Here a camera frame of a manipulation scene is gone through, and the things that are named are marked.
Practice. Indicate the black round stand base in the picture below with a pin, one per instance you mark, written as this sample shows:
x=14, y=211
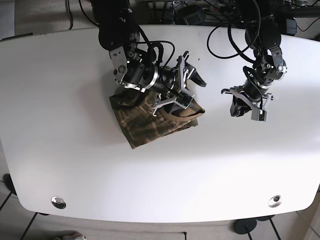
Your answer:
x=244, y=226

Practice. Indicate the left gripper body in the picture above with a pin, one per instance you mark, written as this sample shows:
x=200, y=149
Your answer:
x=251, y=94

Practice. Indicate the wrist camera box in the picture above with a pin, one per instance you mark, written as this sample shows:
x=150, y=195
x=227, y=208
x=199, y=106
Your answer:
x=259, y=115
x=184, y=100

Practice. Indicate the camouflage T-shirt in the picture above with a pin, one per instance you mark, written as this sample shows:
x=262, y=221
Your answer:
x=134, y=114

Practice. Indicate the grey sneaker shoe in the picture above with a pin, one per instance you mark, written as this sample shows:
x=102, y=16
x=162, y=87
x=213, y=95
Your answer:
x=71, y=236

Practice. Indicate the left table grommet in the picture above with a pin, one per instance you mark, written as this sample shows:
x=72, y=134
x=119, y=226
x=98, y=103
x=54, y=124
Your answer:
x=58, y=202

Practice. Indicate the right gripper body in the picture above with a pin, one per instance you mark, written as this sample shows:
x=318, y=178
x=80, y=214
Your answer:
x=168, y=83

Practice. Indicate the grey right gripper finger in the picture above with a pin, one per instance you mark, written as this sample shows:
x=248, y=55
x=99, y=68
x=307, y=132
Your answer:
x=174, y=108

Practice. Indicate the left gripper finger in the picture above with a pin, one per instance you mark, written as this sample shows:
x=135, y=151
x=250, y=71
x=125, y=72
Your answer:
x=238, y=107

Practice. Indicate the right table grommet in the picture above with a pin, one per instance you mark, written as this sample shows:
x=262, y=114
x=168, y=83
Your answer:
x=275, y=201

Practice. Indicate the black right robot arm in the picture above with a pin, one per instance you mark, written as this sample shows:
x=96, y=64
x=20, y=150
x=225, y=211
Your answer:
x=138, y=62

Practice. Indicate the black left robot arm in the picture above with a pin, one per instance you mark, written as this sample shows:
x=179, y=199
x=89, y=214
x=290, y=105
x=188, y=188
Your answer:
x=263, y=51

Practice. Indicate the table grommet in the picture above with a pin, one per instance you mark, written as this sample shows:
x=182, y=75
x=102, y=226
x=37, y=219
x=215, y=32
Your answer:
x=58, y=202
x=275, y=201

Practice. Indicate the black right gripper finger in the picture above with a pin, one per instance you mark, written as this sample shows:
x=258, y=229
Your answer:
x=194, y=76

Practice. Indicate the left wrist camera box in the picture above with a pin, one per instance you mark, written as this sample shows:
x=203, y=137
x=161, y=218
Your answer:
x=259, y=115

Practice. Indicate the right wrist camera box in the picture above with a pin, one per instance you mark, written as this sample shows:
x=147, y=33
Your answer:
x=184, y=100

